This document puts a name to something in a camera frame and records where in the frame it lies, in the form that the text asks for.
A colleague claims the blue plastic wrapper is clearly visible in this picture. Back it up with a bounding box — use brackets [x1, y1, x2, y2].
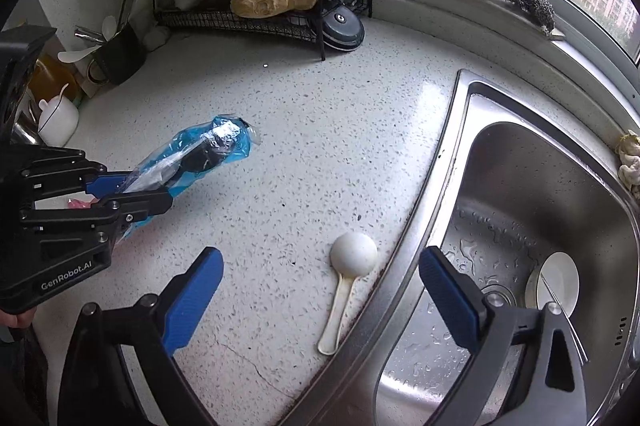
[113, 114, 259, 243]

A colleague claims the white plastic spoon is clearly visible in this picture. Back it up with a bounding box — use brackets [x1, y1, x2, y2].
[317, 231, 378, 356]

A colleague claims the operator left hand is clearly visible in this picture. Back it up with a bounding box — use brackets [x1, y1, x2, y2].
[0, 308, 37, 328]

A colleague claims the white sugar bowl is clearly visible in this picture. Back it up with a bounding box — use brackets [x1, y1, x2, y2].
[38, 83, 79, 147]

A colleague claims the steel teapot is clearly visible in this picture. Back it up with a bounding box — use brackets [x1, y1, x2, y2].
[11, 90, 43, 146]

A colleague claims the white dish in sink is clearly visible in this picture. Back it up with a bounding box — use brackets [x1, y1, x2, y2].
[525, 252, 580, 317]

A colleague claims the glass oil bottle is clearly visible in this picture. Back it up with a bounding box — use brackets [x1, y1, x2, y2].
[28, 53, 82, 105]

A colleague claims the dark utensil cup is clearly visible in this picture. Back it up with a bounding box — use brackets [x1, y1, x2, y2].
[87, 22, 146, 85]

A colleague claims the stainless steel sink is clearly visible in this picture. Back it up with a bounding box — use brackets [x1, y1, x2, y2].
[285, 70, 639, 425]

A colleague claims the crumpled rag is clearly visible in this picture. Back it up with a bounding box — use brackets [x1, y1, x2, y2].
[615, 129, 640, 201]

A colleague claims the round dark lid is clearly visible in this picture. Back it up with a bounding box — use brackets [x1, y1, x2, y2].
[322, 4, 366, 52]

